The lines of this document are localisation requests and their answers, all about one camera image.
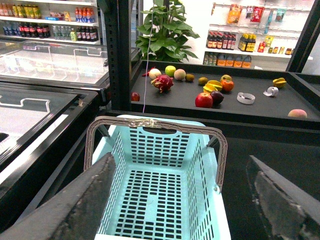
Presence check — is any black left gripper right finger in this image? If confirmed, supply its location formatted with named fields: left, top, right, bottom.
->
left=246, top=155, right=320, bottom=240

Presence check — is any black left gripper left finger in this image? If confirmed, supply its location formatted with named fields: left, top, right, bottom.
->
left=0, top=152, right=116, bottom=240

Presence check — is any light blue plastic basket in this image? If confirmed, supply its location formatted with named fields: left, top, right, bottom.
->
left=92, top=115, right=231, bottom=240

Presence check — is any pale pink peach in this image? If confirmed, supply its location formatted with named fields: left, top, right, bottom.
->
left=287, top=109, right=308, bottom=119

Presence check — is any glass top freezer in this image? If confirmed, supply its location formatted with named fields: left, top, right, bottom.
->
left=0, top=40, right=109, bottom=231

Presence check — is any black display tray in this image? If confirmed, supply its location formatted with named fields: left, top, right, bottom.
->
left=129, top=59, right=320, bottom=131

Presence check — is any yellow star fruit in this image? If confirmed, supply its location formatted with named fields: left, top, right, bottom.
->
left=272, top=77, right=287, bottom=89
left=203, top=80, right=223, bottom=94

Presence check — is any small red apple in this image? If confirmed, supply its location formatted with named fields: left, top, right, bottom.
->
left=130, top=92, right=141, bottom=102

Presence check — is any dark purple plum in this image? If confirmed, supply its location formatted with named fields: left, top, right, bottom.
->
left=210, top=90, right=224, bottom=105

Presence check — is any orange persimmon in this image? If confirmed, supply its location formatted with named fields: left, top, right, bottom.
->
left=220, top=79, right=235, bottom=93

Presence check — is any large red apple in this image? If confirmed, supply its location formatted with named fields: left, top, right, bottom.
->
left=195, top=92, right=213, bottom=108

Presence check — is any red chili pepper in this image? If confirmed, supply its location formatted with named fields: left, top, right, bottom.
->
left=141, top=67, right=155, bottom=77

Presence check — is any olive green fruit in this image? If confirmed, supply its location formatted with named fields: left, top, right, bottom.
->
left=198, top=77, right=209, bottom=86

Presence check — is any pink dragon fruit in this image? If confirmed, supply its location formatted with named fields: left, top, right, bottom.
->
left=150, top=74, right=174, bottom=93

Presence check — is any white onion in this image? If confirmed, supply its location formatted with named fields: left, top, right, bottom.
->
left=149, top=68, right=162, bottom=80

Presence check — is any brown kiwi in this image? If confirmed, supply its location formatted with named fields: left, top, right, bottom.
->
left=185, top=73, right=195, bottom=82

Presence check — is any green apple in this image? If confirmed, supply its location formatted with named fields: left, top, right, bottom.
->
left=165, top=65, right=177, bottom=78

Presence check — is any beige peach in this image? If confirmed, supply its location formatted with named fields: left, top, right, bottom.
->
left=173, top=69, right=186, bottom=81

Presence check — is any sauce bottle shelf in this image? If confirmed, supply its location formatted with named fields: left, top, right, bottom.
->
left=202, top=0, right=315, bottom=71

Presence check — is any drinks shelf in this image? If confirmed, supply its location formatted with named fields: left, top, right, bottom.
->
left=0, top=0, right=101, bottom=45

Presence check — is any green potted plant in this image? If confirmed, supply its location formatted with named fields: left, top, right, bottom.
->
left=135, top=0, right=200, bottom=63

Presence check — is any black metal pillar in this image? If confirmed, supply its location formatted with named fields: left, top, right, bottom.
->
left=97, top=0, right=134, bottom=111

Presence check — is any clear tape ring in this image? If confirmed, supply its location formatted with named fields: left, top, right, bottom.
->
left=236, top=92, right=256, bottom=105

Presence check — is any thin purple cable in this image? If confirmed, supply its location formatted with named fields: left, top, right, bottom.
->
left=142, top=0, right=155, bottom=114

